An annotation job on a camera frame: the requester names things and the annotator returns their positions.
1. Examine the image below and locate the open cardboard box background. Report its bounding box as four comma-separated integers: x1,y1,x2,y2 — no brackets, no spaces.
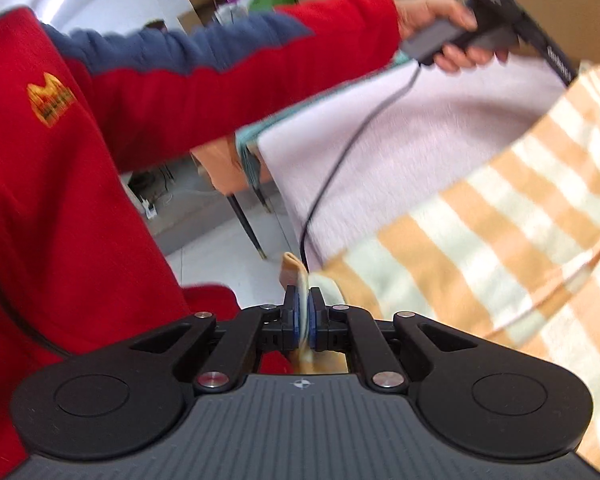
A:
178,0,226,34

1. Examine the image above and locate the red fleece left forearm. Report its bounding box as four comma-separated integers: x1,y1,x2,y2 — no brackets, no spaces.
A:
0,0,400,478

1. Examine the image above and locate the orange white striped shirt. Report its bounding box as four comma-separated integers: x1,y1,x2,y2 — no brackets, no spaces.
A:
280,66,600,470

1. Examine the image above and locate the pink fleece towel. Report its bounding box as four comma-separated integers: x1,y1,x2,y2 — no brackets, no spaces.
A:
258,56,565,269

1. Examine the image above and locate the teal garment with black strap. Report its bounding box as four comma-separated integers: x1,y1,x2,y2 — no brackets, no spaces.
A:
234,52,411,191

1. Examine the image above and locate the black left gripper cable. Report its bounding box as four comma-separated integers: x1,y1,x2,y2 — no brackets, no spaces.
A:
298,62,424,273

